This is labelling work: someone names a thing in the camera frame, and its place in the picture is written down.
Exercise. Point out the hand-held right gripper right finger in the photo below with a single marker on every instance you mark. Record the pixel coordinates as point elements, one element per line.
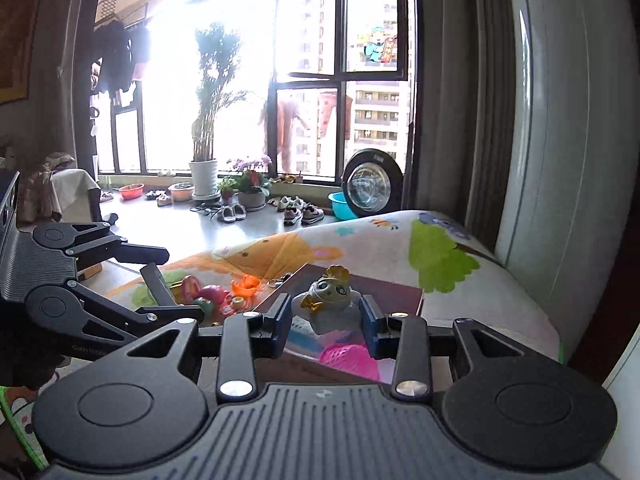
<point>372,330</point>

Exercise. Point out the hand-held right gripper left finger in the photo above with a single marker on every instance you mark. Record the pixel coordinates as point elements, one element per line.
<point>281,322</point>

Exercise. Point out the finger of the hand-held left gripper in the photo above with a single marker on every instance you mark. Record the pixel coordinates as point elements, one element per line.
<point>142,254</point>
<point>152,282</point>

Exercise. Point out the brown cardboard box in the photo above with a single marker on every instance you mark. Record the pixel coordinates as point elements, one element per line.
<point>395,292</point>

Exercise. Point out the orange plastic toy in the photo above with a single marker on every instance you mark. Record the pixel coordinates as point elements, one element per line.
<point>246,285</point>

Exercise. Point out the green egg toy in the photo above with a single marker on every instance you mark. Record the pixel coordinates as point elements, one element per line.
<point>204,306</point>

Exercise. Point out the pink plastic toy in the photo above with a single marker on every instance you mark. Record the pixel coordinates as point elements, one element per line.
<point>212,294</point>

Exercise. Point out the pink dotted ball toy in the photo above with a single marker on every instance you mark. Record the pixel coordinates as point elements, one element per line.
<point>350,360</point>

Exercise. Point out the small yellow red toy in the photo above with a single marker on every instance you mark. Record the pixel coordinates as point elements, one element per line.
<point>237,303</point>

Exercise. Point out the red basin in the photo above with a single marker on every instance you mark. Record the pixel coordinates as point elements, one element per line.
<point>131,192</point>

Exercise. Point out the pink basin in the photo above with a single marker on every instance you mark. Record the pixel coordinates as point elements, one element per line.
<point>181,192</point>

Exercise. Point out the chair with white cloth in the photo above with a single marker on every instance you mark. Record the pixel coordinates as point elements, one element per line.
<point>65,190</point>

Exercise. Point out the white slipper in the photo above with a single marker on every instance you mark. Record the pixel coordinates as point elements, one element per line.
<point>240,211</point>
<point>227,215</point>

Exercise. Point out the tall plant in white pot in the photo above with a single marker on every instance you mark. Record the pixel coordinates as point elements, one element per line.
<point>205,175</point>

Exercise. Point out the small green potted plant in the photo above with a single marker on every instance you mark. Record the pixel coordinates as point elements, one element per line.
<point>227,190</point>

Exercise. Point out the grey sneaker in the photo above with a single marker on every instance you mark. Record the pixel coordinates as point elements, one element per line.
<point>292,216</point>
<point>313,214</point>

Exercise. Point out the blue basin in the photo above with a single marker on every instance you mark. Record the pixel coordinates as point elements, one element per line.
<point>342,207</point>

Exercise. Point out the pink flowering potted plant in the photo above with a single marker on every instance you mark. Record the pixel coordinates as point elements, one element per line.
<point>250,185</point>

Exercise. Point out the hanging orange garment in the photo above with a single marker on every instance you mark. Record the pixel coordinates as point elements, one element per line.
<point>290,130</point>

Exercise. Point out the hanging dark clothes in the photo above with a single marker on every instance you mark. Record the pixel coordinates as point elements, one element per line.
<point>114,57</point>

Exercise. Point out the hanging pink towel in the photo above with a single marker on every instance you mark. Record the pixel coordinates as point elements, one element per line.
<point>328,112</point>

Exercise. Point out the grey curtain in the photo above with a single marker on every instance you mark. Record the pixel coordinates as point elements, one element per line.
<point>450,110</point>

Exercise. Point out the white standing air conditioner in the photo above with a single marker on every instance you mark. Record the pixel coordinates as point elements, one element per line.
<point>565,160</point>

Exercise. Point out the cartoon window sticker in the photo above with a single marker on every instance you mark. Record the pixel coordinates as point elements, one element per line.
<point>377,47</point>

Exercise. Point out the framed wall picture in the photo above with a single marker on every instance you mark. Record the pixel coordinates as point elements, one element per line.
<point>20,40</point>

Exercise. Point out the black window frame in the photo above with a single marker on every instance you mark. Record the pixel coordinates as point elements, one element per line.
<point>339,80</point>

